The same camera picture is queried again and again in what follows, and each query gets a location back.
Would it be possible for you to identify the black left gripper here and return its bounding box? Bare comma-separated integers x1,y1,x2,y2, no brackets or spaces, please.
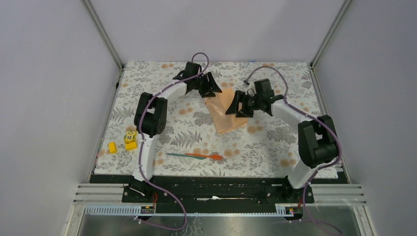
192,71,221,97

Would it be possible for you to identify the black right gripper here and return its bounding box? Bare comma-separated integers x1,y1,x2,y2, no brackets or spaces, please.
225,90,262,119

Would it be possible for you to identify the orange cloth napkin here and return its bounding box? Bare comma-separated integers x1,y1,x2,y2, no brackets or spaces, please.
204,87,250,135

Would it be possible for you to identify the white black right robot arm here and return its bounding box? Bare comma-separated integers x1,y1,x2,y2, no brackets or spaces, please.
225,79,341,203

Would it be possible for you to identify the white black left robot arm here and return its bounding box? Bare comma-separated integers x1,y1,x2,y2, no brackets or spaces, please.
132,61,222,183

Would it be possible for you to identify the floral patterned tablecloth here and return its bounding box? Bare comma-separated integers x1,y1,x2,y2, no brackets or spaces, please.
94,61,321,177

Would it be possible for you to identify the orange plastic fork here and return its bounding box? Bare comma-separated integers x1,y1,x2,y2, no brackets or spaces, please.
185,153,223,161

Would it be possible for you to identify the teal plastic knife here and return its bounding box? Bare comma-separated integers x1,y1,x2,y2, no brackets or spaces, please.
167,153,207,160

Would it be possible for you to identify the yellow toy block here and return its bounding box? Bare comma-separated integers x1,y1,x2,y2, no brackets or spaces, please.
124,130,137,151
108,142,117,154

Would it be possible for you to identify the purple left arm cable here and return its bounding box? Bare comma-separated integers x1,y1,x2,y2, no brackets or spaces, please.
134,52,210,231

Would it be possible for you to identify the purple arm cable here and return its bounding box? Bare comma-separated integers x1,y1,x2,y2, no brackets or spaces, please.
244,66,343,236
134,52,210,231

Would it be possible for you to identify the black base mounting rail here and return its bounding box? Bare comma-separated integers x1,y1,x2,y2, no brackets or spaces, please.
87,175,346,215

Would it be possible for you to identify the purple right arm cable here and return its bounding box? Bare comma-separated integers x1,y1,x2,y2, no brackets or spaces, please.
244,66,343,236

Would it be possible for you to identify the left aluminium frame post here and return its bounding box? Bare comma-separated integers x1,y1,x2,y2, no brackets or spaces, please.
81,0,125,70

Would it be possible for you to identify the aluminium frame post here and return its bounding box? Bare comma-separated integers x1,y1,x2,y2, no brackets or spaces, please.
81,0,125,70
310,0,353,68

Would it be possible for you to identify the right aluminium frame post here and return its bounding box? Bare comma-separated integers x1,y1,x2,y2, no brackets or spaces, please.
310,0,353,68

